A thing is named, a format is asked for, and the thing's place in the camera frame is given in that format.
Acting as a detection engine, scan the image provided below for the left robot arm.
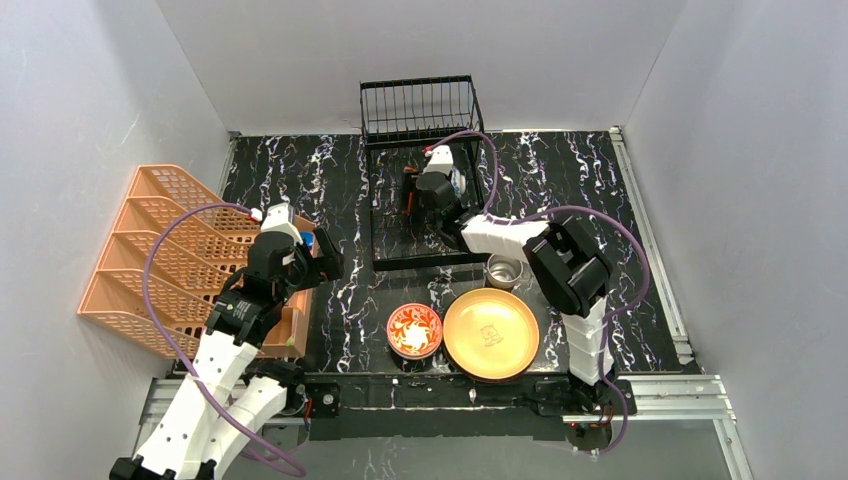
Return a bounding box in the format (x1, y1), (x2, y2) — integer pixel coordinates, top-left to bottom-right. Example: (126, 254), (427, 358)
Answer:
(109, 227), (344, 479)

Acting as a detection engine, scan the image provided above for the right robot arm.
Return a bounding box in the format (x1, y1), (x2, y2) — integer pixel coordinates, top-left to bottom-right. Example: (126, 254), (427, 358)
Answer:
(401, 169), (614, 385)

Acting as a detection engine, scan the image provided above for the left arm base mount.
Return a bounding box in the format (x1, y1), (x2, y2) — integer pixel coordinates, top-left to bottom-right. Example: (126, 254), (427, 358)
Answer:
(238, 359), (341, 421)

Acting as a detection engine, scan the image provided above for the black wire dish rack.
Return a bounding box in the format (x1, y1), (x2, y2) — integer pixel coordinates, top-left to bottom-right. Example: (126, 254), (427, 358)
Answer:
(359, 75), (486, 271)

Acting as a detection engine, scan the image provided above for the orange patterned bowl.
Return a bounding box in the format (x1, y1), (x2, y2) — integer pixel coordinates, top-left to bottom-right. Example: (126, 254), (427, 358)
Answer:
(386, 303), (443, 360)

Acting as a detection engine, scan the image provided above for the blue floral bowl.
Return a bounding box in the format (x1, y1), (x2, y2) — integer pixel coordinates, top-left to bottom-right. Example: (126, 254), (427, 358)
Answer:
(449, 167), (467, 199)

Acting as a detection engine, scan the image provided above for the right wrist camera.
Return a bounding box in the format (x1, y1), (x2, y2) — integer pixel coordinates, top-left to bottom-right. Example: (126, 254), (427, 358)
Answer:
(422, 145), (454, 176)

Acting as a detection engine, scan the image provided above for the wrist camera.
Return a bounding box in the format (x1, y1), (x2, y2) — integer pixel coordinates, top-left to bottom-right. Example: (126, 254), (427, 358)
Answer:
(422, 145), (454, 176)
(260, 202), (303, 244)

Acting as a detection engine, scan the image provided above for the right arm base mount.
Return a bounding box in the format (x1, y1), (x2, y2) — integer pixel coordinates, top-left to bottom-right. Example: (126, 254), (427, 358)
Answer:
(512, 374), (638, 455)

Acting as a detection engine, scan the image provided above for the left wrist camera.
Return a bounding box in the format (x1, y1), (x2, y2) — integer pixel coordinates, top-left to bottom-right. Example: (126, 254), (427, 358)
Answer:
(260, 202), (303, 244)

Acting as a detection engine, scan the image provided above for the stainless steel cup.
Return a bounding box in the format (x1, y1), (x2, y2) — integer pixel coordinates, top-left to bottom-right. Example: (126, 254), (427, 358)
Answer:
(485, 255), (524, 291)

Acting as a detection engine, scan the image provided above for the yellow plate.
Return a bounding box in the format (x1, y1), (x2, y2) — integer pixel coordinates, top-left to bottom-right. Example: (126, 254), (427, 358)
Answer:
(443, 288), (540, 382)

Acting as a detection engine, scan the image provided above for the orange glossy bowl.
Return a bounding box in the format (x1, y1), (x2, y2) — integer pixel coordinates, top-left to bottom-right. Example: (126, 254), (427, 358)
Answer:
(404, 191), (416, 215)

